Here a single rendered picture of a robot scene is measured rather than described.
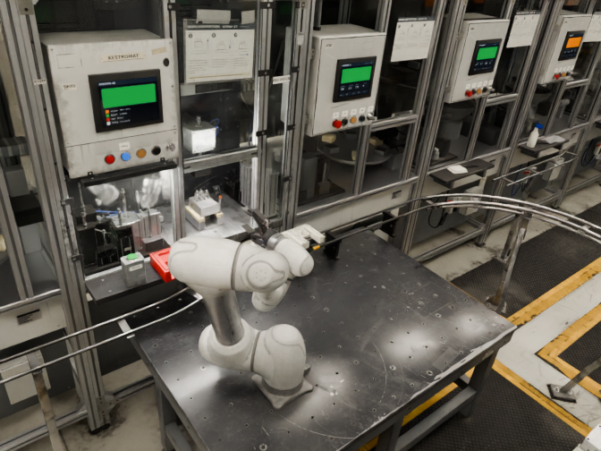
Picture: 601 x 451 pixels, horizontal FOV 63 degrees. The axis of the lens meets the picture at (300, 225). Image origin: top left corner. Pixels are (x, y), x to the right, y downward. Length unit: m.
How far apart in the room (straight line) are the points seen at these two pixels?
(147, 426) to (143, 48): 1.81
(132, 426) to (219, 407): 0.93
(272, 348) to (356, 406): 0.41
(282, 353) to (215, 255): 0.61
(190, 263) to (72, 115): 0.77
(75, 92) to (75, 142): 0.17
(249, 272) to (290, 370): 0.67
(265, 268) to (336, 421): 0.85
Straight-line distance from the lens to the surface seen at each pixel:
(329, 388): 2.03
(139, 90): 1.91
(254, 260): 1.27
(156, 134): 2.01
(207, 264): 1.32
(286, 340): 1.80
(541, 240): 4.87
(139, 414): 2.85
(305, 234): 2.53
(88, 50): 1.85
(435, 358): 2.26
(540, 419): 3.19
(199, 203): 2.44
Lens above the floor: 2.20
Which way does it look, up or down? 31 degrees down
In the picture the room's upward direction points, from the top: 5 degrees clockwise
